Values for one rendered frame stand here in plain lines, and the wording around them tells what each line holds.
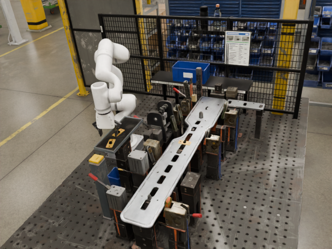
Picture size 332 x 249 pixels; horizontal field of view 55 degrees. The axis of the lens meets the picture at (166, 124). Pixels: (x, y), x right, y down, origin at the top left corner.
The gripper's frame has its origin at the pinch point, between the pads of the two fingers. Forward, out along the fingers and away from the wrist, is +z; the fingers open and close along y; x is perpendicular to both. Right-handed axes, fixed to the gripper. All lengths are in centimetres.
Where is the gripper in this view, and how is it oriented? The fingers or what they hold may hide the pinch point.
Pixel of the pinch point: (108, 134)
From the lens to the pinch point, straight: 187.9
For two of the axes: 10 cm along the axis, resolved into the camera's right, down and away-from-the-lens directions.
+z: 0.8, 8.4, 5.3
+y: 9.9, 0.1, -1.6
